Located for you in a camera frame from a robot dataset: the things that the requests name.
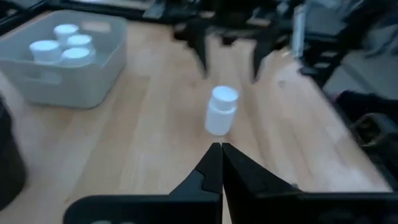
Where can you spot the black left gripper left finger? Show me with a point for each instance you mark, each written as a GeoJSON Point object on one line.
{"type": "Point", "coordinates": [186, 208]}

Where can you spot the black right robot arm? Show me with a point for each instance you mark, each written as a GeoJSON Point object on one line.
{"type": "Point", "coordinates": [367, 28]}

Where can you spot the white plastic pill bottle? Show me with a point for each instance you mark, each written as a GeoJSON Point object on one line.
{"type": "Point", "coordinates": [75, 56]}
{"type": "Point", "coordinates": [45, 50]}
{"type": "Point", "coordinates": [65, 31]}
{"type": "Point", "coordinates": [221, 110]}
{"type": "Point", "coordinates": [80, 41]}

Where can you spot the grey plastic basket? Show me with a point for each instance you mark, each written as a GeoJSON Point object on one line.
{"type": "Point", "coordinates": [77, 87]}

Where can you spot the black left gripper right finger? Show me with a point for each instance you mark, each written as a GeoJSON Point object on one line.
{"type": "Point", "coordinates": [264, 205]}

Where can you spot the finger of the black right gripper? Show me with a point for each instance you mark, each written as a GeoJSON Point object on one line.
{"type": "Point", "coordinates": [264, 53]}
{"type": "Point", "coordinates": [197, 43]}

